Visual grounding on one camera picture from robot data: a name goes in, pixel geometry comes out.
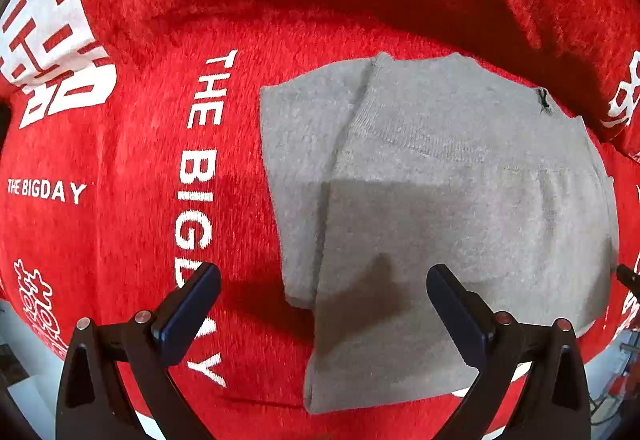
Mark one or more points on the grey knit sweater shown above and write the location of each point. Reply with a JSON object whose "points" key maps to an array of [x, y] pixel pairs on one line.
{"points": [[379, 169]]}

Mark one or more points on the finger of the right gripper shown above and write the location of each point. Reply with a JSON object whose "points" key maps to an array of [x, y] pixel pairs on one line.
{"points": [[629, 279]]}

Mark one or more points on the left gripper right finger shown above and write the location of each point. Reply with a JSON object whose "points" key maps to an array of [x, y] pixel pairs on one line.
{"points": [[554, 402]]}

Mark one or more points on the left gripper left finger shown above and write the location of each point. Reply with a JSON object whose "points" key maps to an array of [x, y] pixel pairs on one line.
{"points": [[92, 399]]}

